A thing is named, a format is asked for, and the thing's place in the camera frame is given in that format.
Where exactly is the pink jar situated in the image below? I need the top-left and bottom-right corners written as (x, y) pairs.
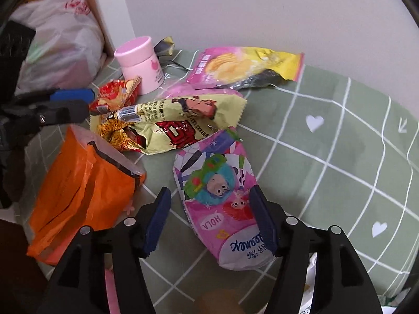
top-left (114, 36), bottom-right (164, 95)

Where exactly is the yellow cartoon snack wrapper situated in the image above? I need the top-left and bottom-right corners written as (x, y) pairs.
top-left (90, 94), bottom-right (247, 156)

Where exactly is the pink translucent wrapper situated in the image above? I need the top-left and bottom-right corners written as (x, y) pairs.
top-left (157, 82), bottom-right (244, 100)

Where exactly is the red snack wrapper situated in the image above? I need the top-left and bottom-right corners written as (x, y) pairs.
top-left (88, 76), bottom-right (142, 115)

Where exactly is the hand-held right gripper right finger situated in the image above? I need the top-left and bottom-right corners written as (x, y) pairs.
top-left (249, 186), bottom-right (383, 314)

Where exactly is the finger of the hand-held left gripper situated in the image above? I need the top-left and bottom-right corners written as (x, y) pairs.
top-left (33, 100), bottom-right (90, 125)
top-left (15, 88), bottom-right (95, 103)

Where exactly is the orange snack bag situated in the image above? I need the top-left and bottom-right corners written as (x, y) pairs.
top-left (26, 126), bottom-right (146, 267)

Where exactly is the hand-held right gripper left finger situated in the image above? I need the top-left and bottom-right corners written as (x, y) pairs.
top-left (37, 186), bottom-right (172, 314)

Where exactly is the black gold wrapper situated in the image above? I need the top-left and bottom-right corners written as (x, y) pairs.
top-left (154, 37), bottom-right (194, 71)

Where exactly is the colourful cartoon tissue packet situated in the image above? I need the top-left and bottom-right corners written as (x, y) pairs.
top-left (173, 127), bottom-right (279, 272)

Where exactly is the white plastic bag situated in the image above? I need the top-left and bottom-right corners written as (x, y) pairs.
top-left (10, 0), bottom-right (105, 95)

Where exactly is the green checked tablecloth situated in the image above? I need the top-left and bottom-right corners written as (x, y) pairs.
top-left (20, 49), bottom-right (419, 314)

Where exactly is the pink yellow snack bag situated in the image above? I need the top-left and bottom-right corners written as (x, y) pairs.
top-left (185, 46), bottom-right (305, 90)

